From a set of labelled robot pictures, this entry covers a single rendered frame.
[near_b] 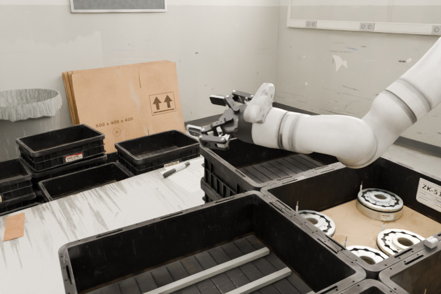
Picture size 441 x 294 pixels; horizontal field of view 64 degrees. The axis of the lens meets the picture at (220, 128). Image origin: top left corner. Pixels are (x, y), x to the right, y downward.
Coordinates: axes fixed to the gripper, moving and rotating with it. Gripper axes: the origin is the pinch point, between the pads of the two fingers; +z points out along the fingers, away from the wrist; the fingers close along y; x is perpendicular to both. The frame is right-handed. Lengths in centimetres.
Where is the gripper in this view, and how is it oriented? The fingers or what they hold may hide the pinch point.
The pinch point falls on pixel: (202, 113)
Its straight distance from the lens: 75.2
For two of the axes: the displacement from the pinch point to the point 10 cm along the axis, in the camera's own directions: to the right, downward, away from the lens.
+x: -2.8, -7.0, -6.6
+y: 4.9, -6.9, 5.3
